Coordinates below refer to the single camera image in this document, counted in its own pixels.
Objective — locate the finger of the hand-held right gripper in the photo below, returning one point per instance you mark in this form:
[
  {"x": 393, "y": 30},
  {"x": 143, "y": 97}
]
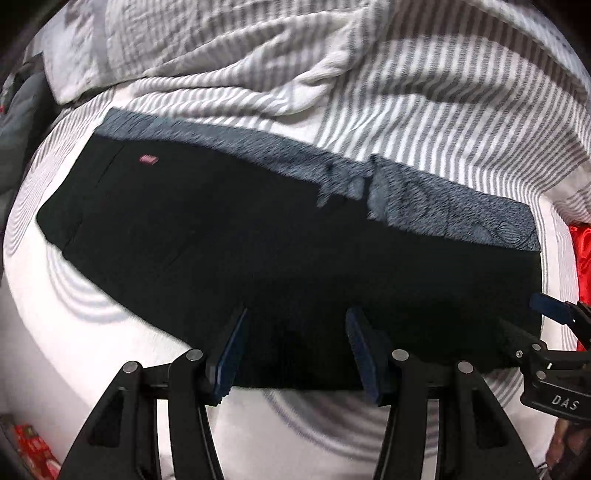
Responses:
[
  {"x": 519, "y": 341},
  {"x": 549, "y": 307}
]

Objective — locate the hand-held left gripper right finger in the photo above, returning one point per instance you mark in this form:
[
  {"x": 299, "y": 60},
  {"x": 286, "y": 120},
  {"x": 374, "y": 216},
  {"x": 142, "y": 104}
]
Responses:
[{"x": 364, "y": 357}]

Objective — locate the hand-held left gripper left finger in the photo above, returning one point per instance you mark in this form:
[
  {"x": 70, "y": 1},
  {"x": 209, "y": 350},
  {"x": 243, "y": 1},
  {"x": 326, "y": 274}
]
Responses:
[{"x": 231, "y": 357}]

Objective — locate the black pants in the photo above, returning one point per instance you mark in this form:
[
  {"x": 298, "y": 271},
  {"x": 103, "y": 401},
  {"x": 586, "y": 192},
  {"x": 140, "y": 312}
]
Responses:
[{"x": 231, "y": 240}]

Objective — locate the red embroidered pillow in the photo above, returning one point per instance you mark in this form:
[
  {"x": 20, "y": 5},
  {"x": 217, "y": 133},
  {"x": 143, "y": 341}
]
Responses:
[{"x": 582, "y": 258}]

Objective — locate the blue leaf-print cloth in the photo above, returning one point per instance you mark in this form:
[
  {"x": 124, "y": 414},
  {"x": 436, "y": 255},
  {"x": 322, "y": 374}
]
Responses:
[{"x": 438, "y": 207}]

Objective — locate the white striped bed sheet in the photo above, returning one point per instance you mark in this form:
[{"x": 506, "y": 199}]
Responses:
[{"x": 69, "y": 323}]

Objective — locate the red patterned box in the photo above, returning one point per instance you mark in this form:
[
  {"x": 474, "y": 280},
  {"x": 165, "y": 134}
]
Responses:
[{"x": 32, "y": 447}]

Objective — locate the grey striped quilt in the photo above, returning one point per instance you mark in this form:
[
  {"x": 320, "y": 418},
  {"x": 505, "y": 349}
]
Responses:
[{"x": 438, "y": 83}]

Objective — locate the grey jacket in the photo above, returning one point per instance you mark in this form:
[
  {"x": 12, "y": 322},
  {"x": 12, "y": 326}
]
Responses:
[{"x": 23, "y": 115}]

